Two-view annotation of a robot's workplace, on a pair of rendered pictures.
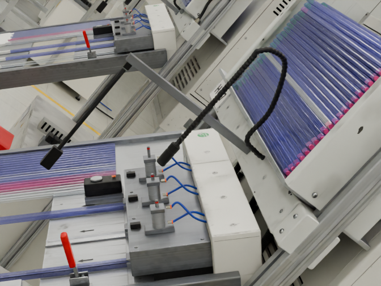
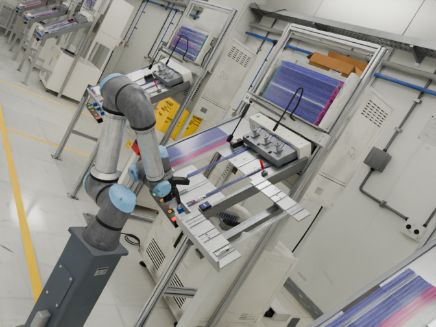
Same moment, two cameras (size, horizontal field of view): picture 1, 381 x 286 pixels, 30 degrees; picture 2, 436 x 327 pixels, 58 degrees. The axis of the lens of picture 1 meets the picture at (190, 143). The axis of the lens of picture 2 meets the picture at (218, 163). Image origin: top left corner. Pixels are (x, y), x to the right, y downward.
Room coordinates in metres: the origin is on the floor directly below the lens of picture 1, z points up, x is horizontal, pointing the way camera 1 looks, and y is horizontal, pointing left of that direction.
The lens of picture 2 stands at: (-0.73, 0.94, 1.31)
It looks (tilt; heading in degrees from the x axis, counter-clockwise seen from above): 10 degrees down; 339
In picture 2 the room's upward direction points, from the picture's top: 30 degrees clockwise
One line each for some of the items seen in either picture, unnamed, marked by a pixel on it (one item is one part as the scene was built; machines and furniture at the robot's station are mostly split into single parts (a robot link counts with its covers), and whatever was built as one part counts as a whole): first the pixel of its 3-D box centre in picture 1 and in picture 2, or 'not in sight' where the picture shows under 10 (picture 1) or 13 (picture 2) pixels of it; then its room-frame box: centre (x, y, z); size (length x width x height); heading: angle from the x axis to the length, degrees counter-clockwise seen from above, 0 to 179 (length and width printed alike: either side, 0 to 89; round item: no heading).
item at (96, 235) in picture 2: not in sight; (105, 230); (0.73, 0.66, 0.60); 0.15 x 0.15 x 0.10
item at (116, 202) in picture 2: not in sight; (117, 204); (0.73, 0.66, 0.72); 0.13 x 0.12 x 0.14; 31
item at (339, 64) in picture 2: not in sight; (344, 66); (1.58, -0.37, 1.82); 0.68 x 0.30 x 0.20; 19
